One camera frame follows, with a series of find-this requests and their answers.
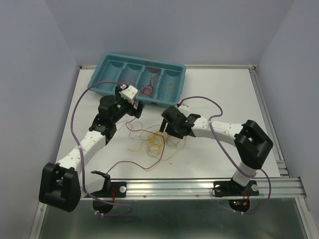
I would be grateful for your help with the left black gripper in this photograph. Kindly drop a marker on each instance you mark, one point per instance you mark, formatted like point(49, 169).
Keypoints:
point(135, 112)

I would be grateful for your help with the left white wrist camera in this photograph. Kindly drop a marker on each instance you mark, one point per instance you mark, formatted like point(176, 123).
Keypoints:
point(129, 93)

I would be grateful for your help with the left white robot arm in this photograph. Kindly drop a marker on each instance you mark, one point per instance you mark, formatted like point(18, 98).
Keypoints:
point(60, 185)

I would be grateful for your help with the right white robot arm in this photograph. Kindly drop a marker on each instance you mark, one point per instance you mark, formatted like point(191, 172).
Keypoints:
point(251, 142)

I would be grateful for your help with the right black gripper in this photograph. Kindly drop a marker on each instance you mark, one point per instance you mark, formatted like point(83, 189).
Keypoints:
point(170, 131)

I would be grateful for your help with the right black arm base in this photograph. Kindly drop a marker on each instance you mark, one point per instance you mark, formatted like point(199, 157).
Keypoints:
point(234, 191)

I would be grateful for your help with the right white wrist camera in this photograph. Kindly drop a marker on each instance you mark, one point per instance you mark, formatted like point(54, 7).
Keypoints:
point(184, 108)

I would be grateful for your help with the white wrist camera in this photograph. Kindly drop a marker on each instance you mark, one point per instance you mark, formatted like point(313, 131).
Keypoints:
point(184, 108)
point(129, 93)

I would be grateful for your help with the teal compartment tray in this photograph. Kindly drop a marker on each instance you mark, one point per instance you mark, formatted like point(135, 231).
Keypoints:
point(159, 82)

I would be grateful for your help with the aluminium mounting rail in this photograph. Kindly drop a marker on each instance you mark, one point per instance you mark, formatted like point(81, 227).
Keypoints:
point(202, 189)

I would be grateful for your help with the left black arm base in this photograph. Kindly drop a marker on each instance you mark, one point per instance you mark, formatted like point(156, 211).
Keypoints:
point(107, 184)

